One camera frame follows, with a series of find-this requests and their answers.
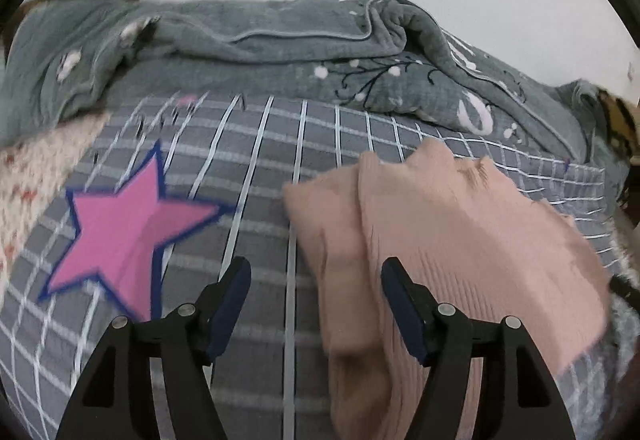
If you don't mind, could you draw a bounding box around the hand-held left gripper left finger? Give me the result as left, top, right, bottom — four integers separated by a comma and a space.
55, 256, 252, 440

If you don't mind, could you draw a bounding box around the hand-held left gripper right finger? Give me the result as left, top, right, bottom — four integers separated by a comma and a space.
381, 257, 576, 440

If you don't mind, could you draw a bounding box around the pink knit sweater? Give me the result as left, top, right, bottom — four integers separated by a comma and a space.
282, 139, 613, 440

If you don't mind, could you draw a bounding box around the grey checked star blanket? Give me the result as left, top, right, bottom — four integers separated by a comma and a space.
0, 90, 621, 440

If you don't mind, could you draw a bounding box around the grey flower print quilt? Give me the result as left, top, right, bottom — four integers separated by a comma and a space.
0, 0, 608, 166

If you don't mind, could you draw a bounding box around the brown coat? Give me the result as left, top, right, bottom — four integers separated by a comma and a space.
597, 87, 640, 166

